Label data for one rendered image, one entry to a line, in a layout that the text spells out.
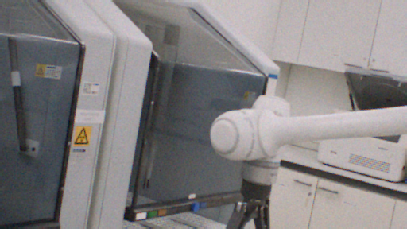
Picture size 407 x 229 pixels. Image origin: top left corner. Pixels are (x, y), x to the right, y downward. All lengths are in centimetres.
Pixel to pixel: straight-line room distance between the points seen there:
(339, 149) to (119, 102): 251
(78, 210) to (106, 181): 11
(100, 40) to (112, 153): 29
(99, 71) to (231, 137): 38
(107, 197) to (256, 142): 47
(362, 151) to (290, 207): 61
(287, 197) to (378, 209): 61
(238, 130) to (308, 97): 341
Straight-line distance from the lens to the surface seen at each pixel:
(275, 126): 131
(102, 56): 148
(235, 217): 148
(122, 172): 162
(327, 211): 395
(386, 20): 416
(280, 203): 409
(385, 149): 380
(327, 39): 429
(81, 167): 151
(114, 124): 156
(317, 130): 131
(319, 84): 464
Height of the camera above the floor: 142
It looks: 7 degrees down
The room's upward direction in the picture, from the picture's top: 11 degrees clockwise
